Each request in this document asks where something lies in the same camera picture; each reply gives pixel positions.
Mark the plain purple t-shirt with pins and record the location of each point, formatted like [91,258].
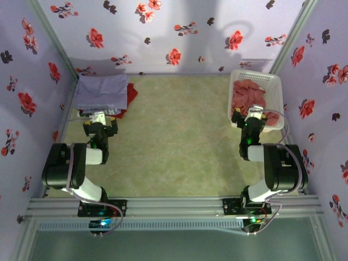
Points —
[102,91]

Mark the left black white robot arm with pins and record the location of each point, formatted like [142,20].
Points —
[59,168]

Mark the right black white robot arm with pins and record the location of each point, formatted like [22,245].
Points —
[282,168]

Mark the purple t-shirt with white print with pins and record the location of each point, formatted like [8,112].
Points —
[114,111]

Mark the pink crumpled t-shirt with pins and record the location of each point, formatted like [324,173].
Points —
[247,93]

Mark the white plastic basket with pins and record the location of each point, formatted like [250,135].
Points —
[274,92]

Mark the red folded t-shirt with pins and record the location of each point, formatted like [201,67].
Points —
[132,93]

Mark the control board with green light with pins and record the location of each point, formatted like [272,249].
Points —
[253,224]
[102,224]

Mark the aluminium side rail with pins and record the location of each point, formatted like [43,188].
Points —
[65,122]
[288,130]

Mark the thin aluminium wall bar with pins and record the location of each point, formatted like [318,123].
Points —
[174,73]

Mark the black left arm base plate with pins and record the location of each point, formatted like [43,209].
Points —
[121,208]

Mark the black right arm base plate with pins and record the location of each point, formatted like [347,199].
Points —
[229,208]

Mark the aluminium corner post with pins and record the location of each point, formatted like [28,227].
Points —
[53,40]
[292,40]

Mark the long aluminium mounting rail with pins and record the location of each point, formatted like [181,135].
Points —
[174,206]

